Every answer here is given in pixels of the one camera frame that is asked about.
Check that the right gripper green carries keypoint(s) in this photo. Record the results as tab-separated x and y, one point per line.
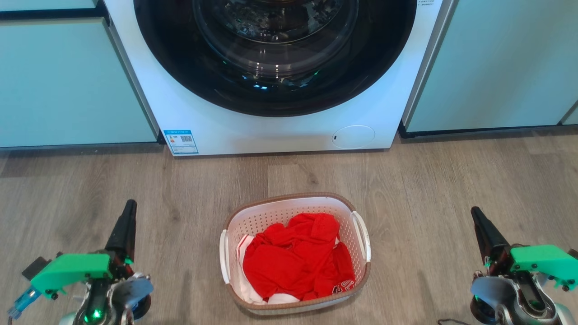
546	262

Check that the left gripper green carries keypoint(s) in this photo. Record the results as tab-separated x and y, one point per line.
72	268

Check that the white laundry basket brown rim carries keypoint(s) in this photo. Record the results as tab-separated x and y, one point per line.
266	216

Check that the blue white energy label sticker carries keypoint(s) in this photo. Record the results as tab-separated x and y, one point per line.
180	141

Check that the red garment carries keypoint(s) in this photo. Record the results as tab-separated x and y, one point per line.
293	257

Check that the round white filter cover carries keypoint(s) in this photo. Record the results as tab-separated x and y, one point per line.
353	136

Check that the pale green cabinet white side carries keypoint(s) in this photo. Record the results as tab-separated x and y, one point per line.
505	63

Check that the white front-load washing machine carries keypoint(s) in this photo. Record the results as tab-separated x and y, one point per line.
280	131

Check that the black round washer door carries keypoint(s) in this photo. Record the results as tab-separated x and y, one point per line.
275	90

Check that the narrow pale green cabinet drawer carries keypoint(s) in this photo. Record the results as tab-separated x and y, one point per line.
45	3

